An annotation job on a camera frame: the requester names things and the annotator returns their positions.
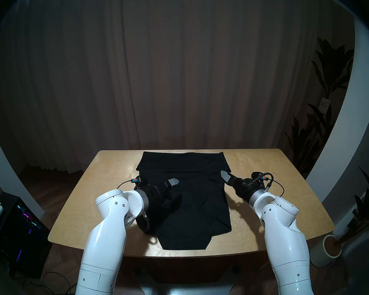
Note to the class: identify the black t-shirt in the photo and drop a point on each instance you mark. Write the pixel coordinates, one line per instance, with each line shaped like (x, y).
(196, 211)

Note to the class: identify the small dark potted plant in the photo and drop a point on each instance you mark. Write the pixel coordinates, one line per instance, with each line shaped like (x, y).
(367, 205)

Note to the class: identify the brown pleated curtain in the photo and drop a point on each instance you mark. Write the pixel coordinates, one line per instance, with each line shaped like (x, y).
(172, 67)

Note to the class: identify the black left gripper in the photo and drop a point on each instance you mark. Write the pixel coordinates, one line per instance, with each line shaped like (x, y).
(156, 194)

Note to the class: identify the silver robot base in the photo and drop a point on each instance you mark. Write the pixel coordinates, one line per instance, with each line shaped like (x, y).
(187, 288)

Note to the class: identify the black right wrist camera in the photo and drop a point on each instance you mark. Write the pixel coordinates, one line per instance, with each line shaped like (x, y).
(261, 179)

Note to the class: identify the white cylindrical plant pot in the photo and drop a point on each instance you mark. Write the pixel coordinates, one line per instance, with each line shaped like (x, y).
(321, 251)

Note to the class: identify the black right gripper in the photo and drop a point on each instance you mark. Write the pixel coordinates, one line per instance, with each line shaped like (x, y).
(244, 188)

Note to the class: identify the black computer tower with lights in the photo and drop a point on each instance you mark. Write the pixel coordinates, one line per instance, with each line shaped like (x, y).
(21, 236)

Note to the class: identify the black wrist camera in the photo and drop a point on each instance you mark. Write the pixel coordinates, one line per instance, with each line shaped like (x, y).
(140, 182)
(261, 179)

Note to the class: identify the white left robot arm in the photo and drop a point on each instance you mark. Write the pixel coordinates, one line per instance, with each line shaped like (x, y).
(106, 242)

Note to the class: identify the tall dark leafy plant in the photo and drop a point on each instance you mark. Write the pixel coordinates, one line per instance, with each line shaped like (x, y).
(332, 67)

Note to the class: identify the light wooden table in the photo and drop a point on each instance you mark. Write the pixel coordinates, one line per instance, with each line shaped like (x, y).
(289, 180)

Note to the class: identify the white paper plant label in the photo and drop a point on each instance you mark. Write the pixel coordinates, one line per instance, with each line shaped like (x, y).
(324, 104)

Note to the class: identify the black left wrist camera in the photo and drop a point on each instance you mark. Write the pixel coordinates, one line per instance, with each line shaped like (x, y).
(140, 182)

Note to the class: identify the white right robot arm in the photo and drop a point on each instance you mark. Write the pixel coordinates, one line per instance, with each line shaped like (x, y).
(283, 236)

